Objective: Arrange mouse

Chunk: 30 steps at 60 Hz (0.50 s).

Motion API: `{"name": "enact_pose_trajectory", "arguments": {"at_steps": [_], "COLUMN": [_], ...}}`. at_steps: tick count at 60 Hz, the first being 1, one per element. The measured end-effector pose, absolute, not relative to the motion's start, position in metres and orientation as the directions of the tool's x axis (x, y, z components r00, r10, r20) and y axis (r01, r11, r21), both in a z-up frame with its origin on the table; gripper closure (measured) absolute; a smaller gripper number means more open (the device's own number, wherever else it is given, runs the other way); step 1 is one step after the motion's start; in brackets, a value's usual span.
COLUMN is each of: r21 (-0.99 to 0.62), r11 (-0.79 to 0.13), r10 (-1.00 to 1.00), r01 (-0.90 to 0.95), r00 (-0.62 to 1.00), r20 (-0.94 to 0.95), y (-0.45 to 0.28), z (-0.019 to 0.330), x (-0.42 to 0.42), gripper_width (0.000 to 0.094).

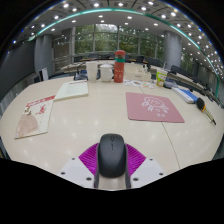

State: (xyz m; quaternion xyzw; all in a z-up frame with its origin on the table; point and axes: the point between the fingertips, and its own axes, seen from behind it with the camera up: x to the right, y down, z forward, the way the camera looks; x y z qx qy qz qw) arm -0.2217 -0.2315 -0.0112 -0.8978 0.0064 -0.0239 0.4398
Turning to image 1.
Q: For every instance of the blue and white book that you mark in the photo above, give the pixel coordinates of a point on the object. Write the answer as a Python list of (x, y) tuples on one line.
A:
[(185, 95)]

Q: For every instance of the pink printed mouse pad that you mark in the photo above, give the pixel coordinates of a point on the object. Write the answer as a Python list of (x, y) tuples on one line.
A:
[(153, 107)]

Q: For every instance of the recessed ceiling lights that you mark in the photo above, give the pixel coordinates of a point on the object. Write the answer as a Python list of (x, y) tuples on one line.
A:
[(96, 5)]

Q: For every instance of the black handheld microphone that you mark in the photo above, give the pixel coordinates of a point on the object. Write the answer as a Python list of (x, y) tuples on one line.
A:
[(200, 104)]

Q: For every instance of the white printed paper booklet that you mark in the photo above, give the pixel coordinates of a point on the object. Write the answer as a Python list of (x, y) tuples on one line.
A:
[(71, 90)]

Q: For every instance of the white lidded ceramic mug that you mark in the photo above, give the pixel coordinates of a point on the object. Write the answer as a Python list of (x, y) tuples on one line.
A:
[(106, 74)]

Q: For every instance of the black computer mouse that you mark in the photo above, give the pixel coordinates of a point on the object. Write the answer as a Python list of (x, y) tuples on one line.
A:
[(111, 156)]

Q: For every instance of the green and white paper cup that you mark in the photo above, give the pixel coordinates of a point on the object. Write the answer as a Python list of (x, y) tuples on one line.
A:
[(161, 78)]

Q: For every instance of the colourful sticker sheet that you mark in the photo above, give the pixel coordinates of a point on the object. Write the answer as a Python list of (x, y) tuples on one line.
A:
[(138, 84)]

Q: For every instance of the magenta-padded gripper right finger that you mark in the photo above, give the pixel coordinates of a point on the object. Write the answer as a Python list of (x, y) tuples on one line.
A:
[(146, 173)]

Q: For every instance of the long curved conference desk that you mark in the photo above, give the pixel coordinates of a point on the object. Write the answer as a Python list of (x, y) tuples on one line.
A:
[(186, 80)]

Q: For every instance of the row of dark office chairs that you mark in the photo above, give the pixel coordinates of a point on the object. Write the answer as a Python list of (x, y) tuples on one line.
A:
[(140, 59)]

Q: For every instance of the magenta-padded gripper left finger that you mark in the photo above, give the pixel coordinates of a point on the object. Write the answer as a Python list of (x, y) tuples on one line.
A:
[(76, 173)]

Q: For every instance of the white cardboard box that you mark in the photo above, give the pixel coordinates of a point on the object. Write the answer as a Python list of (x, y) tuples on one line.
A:
[(136, 73)]

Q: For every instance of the red and white magazine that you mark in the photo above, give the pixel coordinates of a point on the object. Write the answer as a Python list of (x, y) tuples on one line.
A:
[(33, 118)]

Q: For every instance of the white standing appliance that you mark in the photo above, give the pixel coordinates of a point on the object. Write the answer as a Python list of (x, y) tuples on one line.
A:
[(44, 74)]

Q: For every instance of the red bottle with green band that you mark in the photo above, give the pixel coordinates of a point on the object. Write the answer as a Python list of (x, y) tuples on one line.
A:
[(119, 68)]

